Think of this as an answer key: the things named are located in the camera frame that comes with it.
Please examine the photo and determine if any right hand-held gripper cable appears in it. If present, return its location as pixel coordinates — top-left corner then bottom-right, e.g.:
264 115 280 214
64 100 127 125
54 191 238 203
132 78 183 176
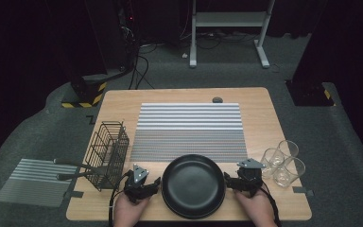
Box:
254 179 282 227

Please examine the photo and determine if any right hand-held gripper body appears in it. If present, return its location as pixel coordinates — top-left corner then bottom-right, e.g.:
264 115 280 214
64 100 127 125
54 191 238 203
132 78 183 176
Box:
236 158 267 199

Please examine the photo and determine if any black yellow-striped stand base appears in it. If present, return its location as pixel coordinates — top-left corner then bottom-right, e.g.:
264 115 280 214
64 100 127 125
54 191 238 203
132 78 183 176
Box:
285 79 337 108
60 74 108 109

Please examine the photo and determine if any person's left hand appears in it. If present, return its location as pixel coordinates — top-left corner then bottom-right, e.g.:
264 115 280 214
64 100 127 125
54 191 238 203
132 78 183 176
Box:
112 192 151 227

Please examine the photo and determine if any left hand-held gripper cable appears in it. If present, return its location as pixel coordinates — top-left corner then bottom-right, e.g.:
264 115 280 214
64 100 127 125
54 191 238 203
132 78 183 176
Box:
108 169 135 227

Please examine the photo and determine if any white metal stand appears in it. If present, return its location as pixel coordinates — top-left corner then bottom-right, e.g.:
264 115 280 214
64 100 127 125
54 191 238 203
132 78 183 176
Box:
188 0 277 69

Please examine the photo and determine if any black equipment tower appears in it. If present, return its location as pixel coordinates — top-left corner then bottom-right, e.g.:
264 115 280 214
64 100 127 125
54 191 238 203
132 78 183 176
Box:
84 0 140 72

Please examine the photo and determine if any grey metal cutlery piece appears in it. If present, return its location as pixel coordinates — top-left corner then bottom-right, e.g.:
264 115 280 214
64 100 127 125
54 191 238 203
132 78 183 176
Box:
56 169 108 182
53 158 108 173

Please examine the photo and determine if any hand-held gripper cable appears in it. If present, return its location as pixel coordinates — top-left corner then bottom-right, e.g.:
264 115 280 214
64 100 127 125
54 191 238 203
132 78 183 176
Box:
108 169 135 227
254 179 282 227

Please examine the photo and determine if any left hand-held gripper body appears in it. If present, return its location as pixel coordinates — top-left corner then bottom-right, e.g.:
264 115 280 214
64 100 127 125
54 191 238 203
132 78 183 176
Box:
123 163 151 203

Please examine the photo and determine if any person's right hand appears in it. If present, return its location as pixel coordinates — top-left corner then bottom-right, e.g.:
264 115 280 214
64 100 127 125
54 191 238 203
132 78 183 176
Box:
234 188 279 227

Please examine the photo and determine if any grey striped placemat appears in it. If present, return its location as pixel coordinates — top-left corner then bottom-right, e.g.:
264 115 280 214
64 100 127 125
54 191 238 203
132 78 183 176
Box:
0 158 78 208
130 102 249 164

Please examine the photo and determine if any black cable bundle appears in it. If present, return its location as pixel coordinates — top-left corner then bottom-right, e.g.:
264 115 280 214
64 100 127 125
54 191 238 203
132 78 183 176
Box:
179 29 259 50

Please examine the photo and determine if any clear drinking glass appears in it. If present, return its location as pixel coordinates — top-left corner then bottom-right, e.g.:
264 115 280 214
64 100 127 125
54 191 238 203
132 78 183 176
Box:
273 156 306 188
278 139 300 159
260 148 285 180

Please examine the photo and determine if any black wire cutlery basket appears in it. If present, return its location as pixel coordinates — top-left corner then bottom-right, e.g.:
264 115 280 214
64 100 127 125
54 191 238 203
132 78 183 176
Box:
84 120 130 192

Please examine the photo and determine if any black floor cable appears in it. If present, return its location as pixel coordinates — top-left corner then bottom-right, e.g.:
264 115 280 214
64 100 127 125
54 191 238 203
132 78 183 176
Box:
128 46 140 90
135 56 155 90

